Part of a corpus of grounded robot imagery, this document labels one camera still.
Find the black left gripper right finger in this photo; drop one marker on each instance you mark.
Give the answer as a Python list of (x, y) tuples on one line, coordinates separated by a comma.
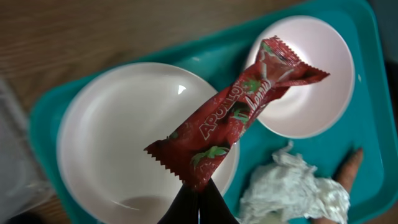
[(212, 208)]

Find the red snack wrapper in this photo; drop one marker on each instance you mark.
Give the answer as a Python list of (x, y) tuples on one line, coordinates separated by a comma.
[(199, 145)]

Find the large pink plate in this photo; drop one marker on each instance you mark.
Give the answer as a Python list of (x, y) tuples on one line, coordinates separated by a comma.
[(105, 130)]

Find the teal plastic tray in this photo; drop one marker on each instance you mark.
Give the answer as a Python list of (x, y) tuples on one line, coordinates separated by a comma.
[(368, 121)]

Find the pink bowl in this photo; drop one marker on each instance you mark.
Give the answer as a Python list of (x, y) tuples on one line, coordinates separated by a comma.
[(307, 111)]

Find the large white napkin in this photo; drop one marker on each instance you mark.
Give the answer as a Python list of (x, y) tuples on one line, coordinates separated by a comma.
[(287, 189)]

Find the clear plastic bin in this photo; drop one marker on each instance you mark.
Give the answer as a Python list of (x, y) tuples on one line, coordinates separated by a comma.
[(23, 183)]

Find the orange carrot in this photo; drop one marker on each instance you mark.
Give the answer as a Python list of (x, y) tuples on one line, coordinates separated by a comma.
[(346, 176)]

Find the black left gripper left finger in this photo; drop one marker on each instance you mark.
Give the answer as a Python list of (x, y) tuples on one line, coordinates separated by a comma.
[(184, 208)]

